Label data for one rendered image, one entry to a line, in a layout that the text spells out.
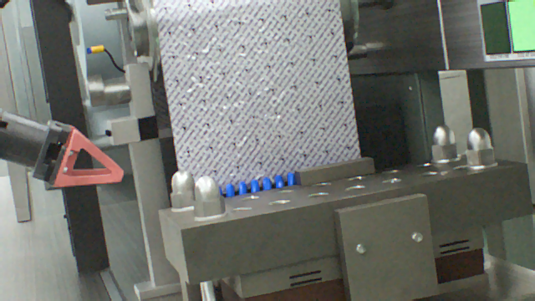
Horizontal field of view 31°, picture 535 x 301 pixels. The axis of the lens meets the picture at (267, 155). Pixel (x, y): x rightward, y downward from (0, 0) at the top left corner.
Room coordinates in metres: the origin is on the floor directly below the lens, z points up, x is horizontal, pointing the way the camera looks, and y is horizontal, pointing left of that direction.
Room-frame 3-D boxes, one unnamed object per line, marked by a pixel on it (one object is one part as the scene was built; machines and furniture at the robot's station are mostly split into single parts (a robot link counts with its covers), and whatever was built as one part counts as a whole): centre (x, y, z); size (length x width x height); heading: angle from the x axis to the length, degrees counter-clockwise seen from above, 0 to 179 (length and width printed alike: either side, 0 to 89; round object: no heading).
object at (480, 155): (1.09, -0.24, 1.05); 0.04 x 0.04 x 0.04
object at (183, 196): (1.10, 0.10, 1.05); 0.04 x 0.04 x 0.04
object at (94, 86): (1.25, 0.21, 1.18); 0.04 x 0.02 x 0.04; 14
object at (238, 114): (1.20, 0.00, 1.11); 0.23 x 0.01 x 0.18; 104
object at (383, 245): (1.01, -0.11, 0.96); 0.10 x 0.03 x 0.11; 104
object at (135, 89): (1.26, 0.17, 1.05); 0.06 x 0.05 x 0.31; 104
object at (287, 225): (1.10, -0.08, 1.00); 0.40 x 0.16 x 0.06; 104
